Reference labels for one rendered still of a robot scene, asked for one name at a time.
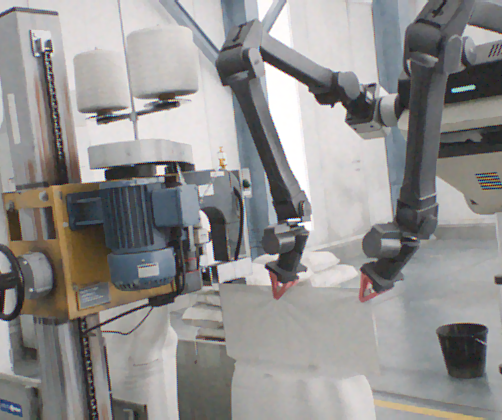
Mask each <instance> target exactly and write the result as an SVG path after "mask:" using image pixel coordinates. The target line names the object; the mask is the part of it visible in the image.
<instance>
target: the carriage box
mask: <svg viewBox="0 0 502 420"><path fill-rule="evenodd" d="M124 180H127V179H126V178H124V179H117V180H108V181H106V180H105V181H97V182H89V183H80V184H63V185H55V186H50V187H49V188H48V189H42V190H29V191H22V192H16V191H10V192H3V193H2V204H3V210H4V216H5V223H6V230H7V236H8V242H9V249H10V250H11V251H12V252H13V253H14V255H15V256H16V257H17V256H20V255H24V254H25V253H26V252H33V253H35V252H39V253H42V254H43V255H45V256H47V259H48V261H49V262H50V264H51V267H52V269H53V289H52V290H51V292H50V293H49V294H48V295H46V296H41V297H37V298H33V299H30V300H24V303H23V306H22V310H21V313H20V315H23V314H26V315H35V316H51V317H59V318H67V320H73V319H76V318H79V317H81V316H85V315H88V314H94V313H98V312H101V311H104V310H108V309H110V308H114V307H117V306H123V305H126V304H129V303H133V302H136V301H139V300H142V299H149V298H152V297H155V296H158V295H162V294H164V293H168V292H175V291H176V289H175V277H174V279H173V280H172V281H171V282H170V283H169V284H167V285H162V286H159V287H156V288H150V289H145V290H137V291H122V290H119V289H117V288H116V286H114V285H113V284H112V282H111V279H110V274H109V272H110V267H109V262H108V254H111V253H112V249H111V248H106V242H105V235H104V225H103V226H97V227H92V228H87V229H76V230H71V229H70V228H69V216H68V210H67V203H66V195H67V194H69V193H76V192H83V191H90V190H99V184H104V183H110V182H117V181H124ZM49 206H52V208H53V214H54V221H55V234H56V239H50V240H32V241H23V238H22V231H21V225H20V218H19V212H18V210H23V209H32V208H40V207H49ZM105 282H109V294H110V300H109V301H106V302H103V303H100V304H96V305H94V306H90V307H84V308H81V301H80V295H79V289H81V288H84V287H91V286H95V285H98V284H102V283H105Z"/></svg>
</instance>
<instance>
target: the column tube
mask: <svg viewBox="0 0 502 420"><path fill-rule="evenodd" d="M31 29H33V30H45V31H50V34H51V38H53V41H54V47H55V52H54V53H53V54H54V57H51V58H52V63H53V71H54V77H55V85H56V90H57V98H58V103H59V111H60V125H61V129H62V138H63V142H64V151H65V156H66V164H67V169H68V178H69V184H80V183H83V182H82V175H81V169H80V162H79V155H78V149H77V142H76V135H75V122H74V115H73V109H72V102H71V95H70V89H69V82H68V75H67V69H66V62H65V55H64V49H63V36H62V28H61V21H60V17H59V16H58V15H53V14H44V13H35V12H26V11H18V10H14V11H12V12H10V13H8V14H7V15H3V16H1V17H0V84H1V90H2V97H3V103H4V109H5V116H6V122H7V129H8V137H9V149H10V155H11V161H12V168H13V174H14V180H15V187H16V192H22V191H29V190H42V189H48V188H49V187H50V186H55V185H60V184H59V178H60V177H59V176H58V170H57V165H58V164H57V162H56V157H55V149H54V136H53V131H52V123H51V117H50V109H49V104H48V96H47V91H46V83H45V78H44V69H43V65H42V57H34V54H33V47H32V40H31V33H30V30H31ZM12 93H14V102H15V108H16V114H17V121H18V127H19V134H20V140H21V143H17V144H15V143H14V136H13V129H12V123H11V116H10V110H9V104H8V97H7V95H9V94H12ZM18 212H19V218H20V225H21V231H22V238H23V241H32V240H50V239H56V234H55V221H54V214H53V208H52V206H49V207H40V208H32V209H23V210H18ZM33 321H34V328H35V340H36V347H37V353H38V359H39V366H40V372H39V373H40V379H41V386H42V392H43V399H44V411H45V418H46V420H89V410H88V398H87V393H86V384H85V380H84V367H83V358H82V354H81V345H80V341H79V328H78V319H77V318H76V319H73V320H67V318H59V317H51V316H35V315H33ZM88 333H93V334H96V336H89V340H90V344H89V346H90V348H91V353H92V357H91V359H92V367H93V369H92V372H93V374H94V380H95V383H94V385H95V387H96V393H97V394H96V400H97V406H98V408H97V411H98V413H99V420H112V415H111V408H110V395H109V388H108V381H107V375H106V368H105V365H106V361H105V354H104V347H103V340H102V334H101V327H98V328H96V329H94V330H93V331H91V332H88Z"/></svg>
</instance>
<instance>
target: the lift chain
mask: <svg viewBox="0 0 502 420"><path fill-rule="evenodd" d="M47 63H49V64H47ZM42 65H43V69H44V78H45V83H46V91H47V96H48V104H49V109H50V117H51V123H52V131H53V136H54V149H55V157H56V162H57V164H58V165H57V170H58V176H59V177H60V178H59V184H60V185H63V183H65V184H69V178H68V169H67V164H66V156H65V151H64V142H63V138H62V129H61V125H60V111H59V103H58V98H57V90H56V85H55V77H54V71H53V63H52V58H51V56H50V51H49V50H48V51H45V50H44V52H42ZM49 76H51V78H49ZM51 90H52V91H51ZM52 103H54V105H52ZM54 116H56V118H54ZM56 130H58V131H56ZM58 143H60V145H59V144H58ZM60 156H61V158H60ZM62 169H63V171H62ZM77 319H78V328H79V341H80V345H81V354H82V358H83V367H84V380H85V384H86V393H87V398H88V410H89V420H99V413H98V411H97V408H98V406H97V400H96V394H97V393H96V387H95V385H94V383H95V380H94V374H93V372H92V369H93V367H92V359H91V357H92V353H91V348H90V346H89V344H90V340H89V334H88V335H87V336H86V335H84V331H85V330H86V329H88V327H87V315H85V316H81V317H79V318H77ZM82 326H84V328H82ZM85 338H86V341H84V339H85ZM86 351H87V354H85V352H86ZM87 364H89V366H88V367H87ZM89 377H91V378H90V379H89ZM91 390H92V391H91ZM90 391H91V392H90ZM91 397H92V398H91ZM92 403H94V405H92ZM93 410H94V411H93ZM94 416H95V418H94Z"/></svg>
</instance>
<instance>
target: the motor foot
mask: <svg viewBox="0 0 502 420"><path fill-rule="evenodd" d="M100 191H101V190H90V191H83V192H76V193H69V194H67V195H66V203H67V210H68V216H69V228H70V229H71V230H76V229H87V228H92V227H97V226H103V225H104V222H103V216H102V209H101V202H100V196H99V192H100Z"/></svg>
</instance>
